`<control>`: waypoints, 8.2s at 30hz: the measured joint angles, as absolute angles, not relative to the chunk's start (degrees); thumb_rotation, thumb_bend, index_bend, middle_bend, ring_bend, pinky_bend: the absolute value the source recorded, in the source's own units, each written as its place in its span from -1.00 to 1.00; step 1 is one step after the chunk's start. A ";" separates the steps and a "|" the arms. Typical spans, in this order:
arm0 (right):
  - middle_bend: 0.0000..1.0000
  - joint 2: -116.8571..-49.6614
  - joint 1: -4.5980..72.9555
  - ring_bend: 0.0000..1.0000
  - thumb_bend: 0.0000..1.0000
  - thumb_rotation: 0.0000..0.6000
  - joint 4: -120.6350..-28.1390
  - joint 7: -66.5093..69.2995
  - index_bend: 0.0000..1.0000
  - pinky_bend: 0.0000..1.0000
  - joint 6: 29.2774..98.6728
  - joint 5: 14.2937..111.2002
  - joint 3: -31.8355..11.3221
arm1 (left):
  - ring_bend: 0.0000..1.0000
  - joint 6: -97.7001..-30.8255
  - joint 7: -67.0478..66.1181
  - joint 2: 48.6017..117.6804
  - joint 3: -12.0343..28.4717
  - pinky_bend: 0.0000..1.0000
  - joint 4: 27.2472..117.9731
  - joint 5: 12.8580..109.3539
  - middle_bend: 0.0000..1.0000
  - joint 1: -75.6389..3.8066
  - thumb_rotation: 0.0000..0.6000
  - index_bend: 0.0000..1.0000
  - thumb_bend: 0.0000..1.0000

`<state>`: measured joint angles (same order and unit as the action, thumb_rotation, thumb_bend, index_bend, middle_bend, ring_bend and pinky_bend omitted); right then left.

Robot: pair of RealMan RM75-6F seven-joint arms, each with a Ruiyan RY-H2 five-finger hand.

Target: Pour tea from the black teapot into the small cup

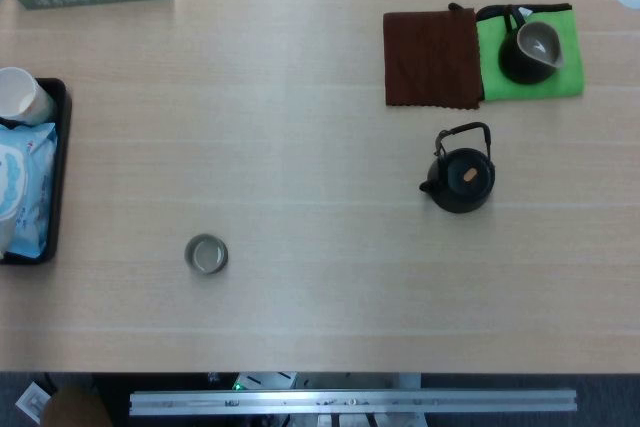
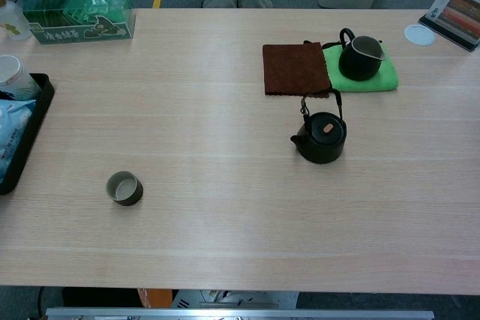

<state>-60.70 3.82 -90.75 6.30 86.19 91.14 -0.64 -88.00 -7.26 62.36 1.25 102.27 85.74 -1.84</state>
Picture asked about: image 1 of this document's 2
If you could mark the small grey metal cup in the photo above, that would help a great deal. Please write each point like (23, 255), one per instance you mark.
(206, 254)

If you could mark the black cast iron teapot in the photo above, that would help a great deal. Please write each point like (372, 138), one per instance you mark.
(465, 192)

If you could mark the brown tea cloth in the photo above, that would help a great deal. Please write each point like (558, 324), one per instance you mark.
(430, 62)

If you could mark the black pitcher grey inside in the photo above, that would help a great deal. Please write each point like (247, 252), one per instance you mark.
(520, 67)

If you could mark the black plastic tray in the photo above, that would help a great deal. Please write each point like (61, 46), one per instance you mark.
(62, 147)

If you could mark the green microfibre cloth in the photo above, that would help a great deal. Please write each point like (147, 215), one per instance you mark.
(570, 47)

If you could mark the blue wet wipes pack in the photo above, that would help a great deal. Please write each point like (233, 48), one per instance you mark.
(25, 182)

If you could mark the white paper cup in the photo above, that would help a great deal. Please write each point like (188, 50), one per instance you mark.
(20, 92)

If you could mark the white floor socket box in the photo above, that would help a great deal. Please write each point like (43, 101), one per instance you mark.
(31, 401)

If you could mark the aluminium profile rail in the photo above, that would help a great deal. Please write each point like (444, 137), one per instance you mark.
(350, 402)

